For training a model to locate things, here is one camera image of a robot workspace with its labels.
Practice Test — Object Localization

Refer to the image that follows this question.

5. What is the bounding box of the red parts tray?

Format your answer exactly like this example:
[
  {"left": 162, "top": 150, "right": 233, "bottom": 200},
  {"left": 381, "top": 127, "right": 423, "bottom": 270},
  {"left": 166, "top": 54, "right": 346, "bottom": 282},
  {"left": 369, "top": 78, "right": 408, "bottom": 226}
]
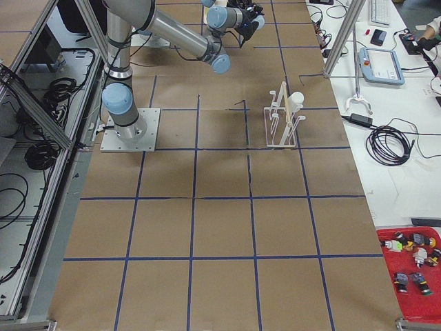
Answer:
[{"left": 377, "top": 227, "right": 440, "bottom": 323}]

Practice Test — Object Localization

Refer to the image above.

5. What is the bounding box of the black smartphone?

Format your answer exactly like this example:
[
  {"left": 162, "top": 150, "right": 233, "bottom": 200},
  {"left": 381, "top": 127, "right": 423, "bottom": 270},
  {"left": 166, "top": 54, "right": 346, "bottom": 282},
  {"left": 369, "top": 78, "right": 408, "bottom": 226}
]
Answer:
[{"left": 370, "top": 29, "right": 387, "bottom": 46}]

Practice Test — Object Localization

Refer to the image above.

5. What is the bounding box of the aluminium frame post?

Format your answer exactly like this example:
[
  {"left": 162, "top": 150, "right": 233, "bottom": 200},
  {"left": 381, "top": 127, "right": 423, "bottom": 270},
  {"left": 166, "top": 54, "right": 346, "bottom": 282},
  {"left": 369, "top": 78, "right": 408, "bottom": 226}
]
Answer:
[{"left": 323, "top": 0, "right": 365, "bottom": 77}]

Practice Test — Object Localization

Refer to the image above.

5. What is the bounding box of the white ikea cup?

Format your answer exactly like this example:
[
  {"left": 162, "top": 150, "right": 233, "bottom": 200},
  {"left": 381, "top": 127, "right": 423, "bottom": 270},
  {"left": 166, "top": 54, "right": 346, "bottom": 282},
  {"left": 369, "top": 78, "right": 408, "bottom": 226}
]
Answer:
[{"left": 288, "top": 92, "right": 305, "bottom": 112}]

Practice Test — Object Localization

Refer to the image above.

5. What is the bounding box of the white wire cup rack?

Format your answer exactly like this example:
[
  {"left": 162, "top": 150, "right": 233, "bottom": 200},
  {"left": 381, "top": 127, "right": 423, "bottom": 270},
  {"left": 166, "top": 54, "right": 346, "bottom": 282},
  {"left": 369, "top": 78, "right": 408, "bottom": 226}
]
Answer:
[{"left": 263, "top": 81, "right": 306, "bottom": 148}]

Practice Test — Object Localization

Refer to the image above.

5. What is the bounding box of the black power adapter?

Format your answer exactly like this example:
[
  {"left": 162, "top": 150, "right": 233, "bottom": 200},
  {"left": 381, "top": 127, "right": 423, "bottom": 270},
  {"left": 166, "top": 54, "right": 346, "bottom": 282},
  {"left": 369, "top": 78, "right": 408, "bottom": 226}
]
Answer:
[{"left": 349, "top": 114, "right": 373, "bottom": 128}]

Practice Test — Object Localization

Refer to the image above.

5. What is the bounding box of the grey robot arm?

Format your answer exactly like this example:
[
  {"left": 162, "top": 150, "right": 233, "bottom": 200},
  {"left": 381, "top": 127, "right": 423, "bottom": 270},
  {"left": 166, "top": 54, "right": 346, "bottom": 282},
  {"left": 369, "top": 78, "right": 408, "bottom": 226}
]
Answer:
[{"left": 108, "top": 1, "right": 266, "bottom": 150}]

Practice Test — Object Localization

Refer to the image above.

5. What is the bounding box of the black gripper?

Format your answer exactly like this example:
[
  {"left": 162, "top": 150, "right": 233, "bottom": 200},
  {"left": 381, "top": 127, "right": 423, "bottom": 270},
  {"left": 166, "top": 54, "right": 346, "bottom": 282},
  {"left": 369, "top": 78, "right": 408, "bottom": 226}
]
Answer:
[{"left": 229, "top": 1, "right": 265, "bottom": 47}]

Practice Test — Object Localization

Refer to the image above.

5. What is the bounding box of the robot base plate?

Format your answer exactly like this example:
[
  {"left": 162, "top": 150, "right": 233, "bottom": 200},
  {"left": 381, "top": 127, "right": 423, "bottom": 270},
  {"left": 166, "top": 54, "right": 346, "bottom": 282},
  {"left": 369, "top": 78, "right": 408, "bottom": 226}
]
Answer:
[{"left": 101, "top": 108, "right": 161, "bottom": 152}]

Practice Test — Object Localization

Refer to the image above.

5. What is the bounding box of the white keyboard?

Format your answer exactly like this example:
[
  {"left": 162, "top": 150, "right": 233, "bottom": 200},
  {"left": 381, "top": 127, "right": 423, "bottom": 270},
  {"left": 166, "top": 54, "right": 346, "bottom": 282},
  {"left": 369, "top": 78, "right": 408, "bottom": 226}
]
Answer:
[{"left": 369, "top": 0, "right": 391, "bottom": 28}]

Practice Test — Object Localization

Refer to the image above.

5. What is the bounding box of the metal grabber tool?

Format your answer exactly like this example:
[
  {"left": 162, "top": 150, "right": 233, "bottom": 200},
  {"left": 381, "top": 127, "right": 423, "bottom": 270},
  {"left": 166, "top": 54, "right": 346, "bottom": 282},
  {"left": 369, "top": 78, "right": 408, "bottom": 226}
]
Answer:
[{"left": 345, "top": 27, "right": 373, "bottom": 115}]

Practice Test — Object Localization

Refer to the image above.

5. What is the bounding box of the coiled black cable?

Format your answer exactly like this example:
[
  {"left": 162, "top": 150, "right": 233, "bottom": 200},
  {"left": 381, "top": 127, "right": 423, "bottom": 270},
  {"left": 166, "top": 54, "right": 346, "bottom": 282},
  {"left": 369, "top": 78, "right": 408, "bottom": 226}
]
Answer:
[{"left": 365, "top": 119, "right": 441, "bottom": 167}]

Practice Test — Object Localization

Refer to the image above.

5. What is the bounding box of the teach pendant tablet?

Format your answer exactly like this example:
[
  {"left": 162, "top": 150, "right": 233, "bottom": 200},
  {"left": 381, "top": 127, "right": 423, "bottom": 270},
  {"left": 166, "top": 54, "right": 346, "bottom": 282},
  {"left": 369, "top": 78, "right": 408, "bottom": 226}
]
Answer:
[{"left": 358, "top": 48, "right": 405, "bottom": 86}]

